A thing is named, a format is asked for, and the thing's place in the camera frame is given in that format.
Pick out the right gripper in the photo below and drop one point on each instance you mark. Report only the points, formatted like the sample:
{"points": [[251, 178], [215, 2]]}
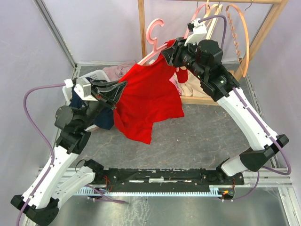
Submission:
{"points": [[179, 48]]}

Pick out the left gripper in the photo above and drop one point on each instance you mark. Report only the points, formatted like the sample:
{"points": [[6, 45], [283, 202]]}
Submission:
{"points": [[109, 93]]}

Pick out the navy blue t shirt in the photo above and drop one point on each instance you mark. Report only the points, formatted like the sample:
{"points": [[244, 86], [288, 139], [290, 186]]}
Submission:
{"points": [[105, 119]]}

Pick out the light pink hanger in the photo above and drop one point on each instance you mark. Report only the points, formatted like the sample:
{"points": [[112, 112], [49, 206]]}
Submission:
{"points": [[195, 15]]}

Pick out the red t shirt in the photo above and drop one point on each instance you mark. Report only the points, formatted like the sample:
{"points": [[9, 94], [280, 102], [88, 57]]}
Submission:
{"points": [[148, 97]]}

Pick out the cream hanger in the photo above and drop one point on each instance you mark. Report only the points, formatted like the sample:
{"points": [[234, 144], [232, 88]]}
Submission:
{"points": [[214, 10], [207, 16]]}

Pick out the peach hanger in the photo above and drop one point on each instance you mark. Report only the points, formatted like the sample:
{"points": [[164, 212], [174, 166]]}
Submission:
{"points": [[239, 35]]}

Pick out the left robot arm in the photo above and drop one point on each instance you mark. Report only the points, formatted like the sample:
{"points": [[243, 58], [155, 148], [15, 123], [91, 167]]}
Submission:
{"points": [[42, 201]]}

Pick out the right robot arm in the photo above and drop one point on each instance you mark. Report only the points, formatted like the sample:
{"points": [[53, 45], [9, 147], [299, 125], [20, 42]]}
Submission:
{"points": [[204, 61]]}

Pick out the white plastic basket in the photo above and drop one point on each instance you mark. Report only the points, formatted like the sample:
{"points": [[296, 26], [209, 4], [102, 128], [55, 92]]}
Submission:
{"points": [[95, 75]]}

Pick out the pink cloth on floor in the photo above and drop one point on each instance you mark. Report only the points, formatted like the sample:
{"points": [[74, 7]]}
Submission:
{"points": [[116, 72]]}

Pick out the pink cloth in rack base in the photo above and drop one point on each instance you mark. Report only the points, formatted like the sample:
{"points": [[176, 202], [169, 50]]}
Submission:
{"points": [[174, 82]]}

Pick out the beige cloth in rack base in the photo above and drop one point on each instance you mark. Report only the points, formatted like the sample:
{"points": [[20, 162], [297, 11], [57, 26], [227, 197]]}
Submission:
{"points": [[192, 87]]}

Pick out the wooden clothes rack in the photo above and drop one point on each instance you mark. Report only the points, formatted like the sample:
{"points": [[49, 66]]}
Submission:
{"points": [[270, 19]]}

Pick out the corner aluminium profile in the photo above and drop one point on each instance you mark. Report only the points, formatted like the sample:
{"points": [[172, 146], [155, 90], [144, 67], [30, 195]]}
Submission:
{"points": [[55, 31]]}

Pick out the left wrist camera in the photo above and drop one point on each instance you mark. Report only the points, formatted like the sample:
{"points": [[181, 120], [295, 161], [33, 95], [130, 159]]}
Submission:
{"points": [[82, 88]]}

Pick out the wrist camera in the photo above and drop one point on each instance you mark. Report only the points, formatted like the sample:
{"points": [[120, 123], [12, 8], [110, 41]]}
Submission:
{"points": [[196, 32], [82, 88]]}

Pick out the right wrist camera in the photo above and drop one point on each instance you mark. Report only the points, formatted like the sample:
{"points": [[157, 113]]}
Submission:
{"points": [[196, 32]]}

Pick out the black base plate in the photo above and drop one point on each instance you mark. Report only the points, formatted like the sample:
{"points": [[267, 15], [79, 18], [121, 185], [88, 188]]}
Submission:
{"points": [[164, 180]]}

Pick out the aluminium frame rail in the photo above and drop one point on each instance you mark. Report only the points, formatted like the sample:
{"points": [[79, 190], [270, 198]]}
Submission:
{"points": [[264, 177]]}

